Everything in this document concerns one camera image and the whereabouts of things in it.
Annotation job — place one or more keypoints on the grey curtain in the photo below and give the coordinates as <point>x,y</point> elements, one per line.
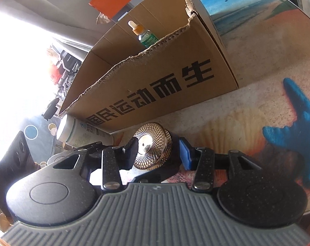
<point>42,2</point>

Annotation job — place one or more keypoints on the wheelchair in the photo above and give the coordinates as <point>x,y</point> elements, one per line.
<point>65,66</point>

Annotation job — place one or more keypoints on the crumpled brown paper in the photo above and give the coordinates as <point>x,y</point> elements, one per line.
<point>103,18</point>

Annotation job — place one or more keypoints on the white plastic bottle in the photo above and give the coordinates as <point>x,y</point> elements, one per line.
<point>85,133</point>

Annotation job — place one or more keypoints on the green dropper bottle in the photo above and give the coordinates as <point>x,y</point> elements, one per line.
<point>146,37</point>

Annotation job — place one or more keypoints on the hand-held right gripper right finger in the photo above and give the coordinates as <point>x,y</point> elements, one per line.
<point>185,153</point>

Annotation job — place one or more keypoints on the gold lid jar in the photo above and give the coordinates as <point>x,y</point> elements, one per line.
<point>152,143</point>

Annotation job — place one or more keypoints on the blue round disc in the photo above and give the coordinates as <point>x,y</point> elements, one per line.
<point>31,132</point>

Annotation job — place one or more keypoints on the brown cardboard box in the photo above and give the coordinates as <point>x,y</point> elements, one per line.
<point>157,82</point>

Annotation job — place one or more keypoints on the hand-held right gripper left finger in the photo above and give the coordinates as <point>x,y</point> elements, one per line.
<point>131,153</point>

